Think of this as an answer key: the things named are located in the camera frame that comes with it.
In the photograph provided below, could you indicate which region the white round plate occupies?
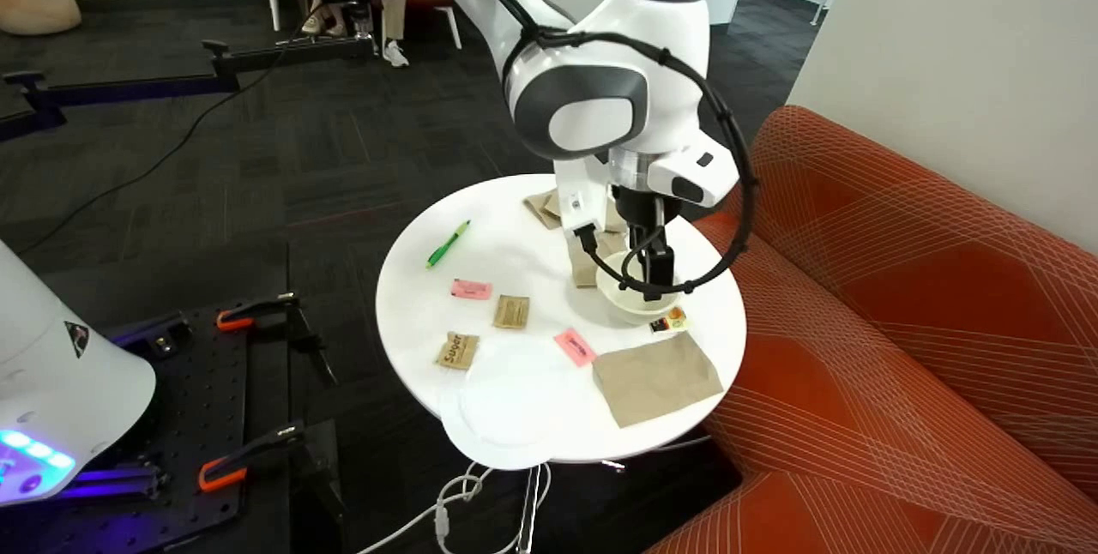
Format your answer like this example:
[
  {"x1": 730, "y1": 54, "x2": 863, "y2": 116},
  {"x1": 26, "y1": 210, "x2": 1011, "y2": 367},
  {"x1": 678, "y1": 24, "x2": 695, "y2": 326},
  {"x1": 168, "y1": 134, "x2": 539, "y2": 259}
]
[{"x1": 440, "y1": 338, "x2": 594, "y2": 471}]

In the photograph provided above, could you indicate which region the orange patterned sofa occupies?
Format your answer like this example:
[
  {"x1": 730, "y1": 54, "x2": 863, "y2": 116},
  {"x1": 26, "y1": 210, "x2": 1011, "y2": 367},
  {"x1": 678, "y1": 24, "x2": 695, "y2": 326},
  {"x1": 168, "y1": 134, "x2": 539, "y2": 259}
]
[{"x1": 645, "y1": 105, "x2": 1098, "y2": 554}]

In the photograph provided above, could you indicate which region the white cable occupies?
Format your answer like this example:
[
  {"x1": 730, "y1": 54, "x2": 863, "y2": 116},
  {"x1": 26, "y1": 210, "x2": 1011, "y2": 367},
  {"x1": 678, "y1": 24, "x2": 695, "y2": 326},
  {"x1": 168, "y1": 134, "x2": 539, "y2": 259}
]
[{"x1": 355, "y1": 460, "x2": 555, "y2": 554}]

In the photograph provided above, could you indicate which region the small brown sugar packet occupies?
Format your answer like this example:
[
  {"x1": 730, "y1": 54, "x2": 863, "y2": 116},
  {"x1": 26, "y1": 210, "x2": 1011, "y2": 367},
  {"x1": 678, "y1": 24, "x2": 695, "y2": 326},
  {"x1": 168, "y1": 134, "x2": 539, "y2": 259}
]
[{"x1": 492, "y1": 294, "x2": 531, "y2": 331}]

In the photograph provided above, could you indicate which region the black cable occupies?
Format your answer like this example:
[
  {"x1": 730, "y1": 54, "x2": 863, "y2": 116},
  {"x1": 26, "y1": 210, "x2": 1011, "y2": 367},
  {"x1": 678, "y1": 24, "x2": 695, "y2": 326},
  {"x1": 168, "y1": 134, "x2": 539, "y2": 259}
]
[{"x1": 15, "y1": 12, "x2": 320, "y2": 256}]

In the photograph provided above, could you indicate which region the black and orange clamp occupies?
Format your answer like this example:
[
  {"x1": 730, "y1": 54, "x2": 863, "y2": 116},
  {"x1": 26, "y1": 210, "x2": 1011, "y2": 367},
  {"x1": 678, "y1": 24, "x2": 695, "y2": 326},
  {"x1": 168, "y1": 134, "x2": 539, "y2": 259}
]
[
  {"x1": 196, "y1": 419, "x2": 346, "y2": 522},
  {"x1": 214, "y1": 292, "x2": 339, "y2": 387}
]

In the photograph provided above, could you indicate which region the white bowl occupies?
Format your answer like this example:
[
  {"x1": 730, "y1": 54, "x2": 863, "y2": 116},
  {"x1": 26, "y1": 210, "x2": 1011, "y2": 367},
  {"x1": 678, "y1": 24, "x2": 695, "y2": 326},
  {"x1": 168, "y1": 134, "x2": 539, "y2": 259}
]
[{"x1": 595, "y1": 250, "x2": 684, "y2": 320}]

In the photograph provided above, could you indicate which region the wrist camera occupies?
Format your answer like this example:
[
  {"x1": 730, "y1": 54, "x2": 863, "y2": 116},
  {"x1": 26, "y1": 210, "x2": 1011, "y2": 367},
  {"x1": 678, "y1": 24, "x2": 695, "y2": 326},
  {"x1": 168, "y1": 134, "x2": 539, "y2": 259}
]
[{"x1": 554, "y1": 161, "x2": 606, "y2": 257}]

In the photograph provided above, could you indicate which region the brown printed sugar packet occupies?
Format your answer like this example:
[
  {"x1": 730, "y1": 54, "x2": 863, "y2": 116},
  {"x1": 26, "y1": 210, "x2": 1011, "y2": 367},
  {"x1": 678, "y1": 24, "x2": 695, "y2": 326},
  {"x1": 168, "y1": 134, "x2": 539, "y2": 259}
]
[{"x1": 434, "y1": 331, "x2": 481, "y2": 371}]

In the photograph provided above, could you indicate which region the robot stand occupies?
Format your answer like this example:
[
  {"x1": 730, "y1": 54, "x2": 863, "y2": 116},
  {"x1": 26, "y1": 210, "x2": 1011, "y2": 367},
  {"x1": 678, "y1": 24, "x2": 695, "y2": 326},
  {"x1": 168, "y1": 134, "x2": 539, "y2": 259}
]
[{"x1": 0, "y1": 295, "x2": 346, "y2": 554}]

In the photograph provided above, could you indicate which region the green pen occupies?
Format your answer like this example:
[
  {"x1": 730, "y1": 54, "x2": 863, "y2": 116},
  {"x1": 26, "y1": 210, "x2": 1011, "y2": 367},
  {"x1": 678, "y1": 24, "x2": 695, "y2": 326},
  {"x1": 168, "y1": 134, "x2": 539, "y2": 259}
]
[{"x1": 425, "y1": 220, "x2": 473, "y2": 270}]

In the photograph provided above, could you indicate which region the person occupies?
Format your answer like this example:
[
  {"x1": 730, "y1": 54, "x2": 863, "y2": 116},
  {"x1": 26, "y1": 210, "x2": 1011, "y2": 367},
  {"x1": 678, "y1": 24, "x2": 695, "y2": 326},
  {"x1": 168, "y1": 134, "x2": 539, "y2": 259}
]
[{"x1": 296, "y1": 0, "x2": 431, "y2": 69}]

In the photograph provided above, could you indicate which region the large brown paper napkin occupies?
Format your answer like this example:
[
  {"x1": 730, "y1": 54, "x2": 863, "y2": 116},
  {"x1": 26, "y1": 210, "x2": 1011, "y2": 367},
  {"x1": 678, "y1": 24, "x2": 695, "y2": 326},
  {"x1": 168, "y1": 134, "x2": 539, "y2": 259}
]
[{"x1": 591, "y1": 330, "x2": 725, "y2": 430}]

